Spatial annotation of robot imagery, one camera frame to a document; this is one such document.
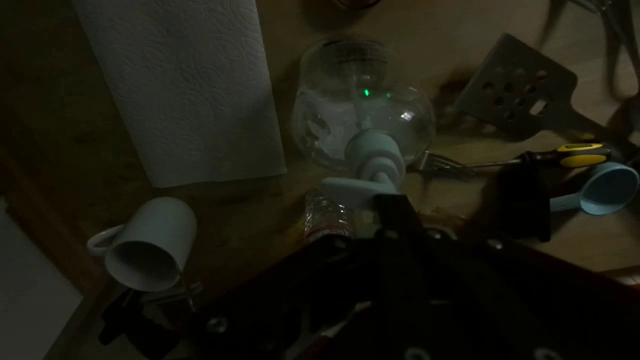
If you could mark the clear glass pump bottle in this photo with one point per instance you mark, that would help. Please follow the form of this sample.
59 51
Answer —
363 113

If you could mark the white mug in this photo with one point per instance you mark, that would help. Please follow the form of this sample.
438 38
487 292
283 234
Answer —
151 246

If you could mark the white paper towel sheet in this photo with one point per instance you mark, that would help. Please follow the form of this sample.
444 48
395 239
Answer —
191 86

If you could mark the blue measuring spoon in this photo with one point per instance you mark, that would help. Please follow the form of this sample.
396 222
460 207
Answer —
603 190

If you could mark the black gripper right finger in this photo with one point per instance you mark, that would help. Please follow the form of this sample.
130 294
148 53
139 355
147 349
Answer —
526 196

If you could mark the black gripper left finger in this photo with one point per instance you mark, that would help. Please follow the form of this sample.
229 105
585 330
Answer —
400 226

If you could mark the slotted metal spatula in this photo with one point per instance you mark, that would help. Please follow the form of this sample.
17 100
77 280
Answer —
523 86

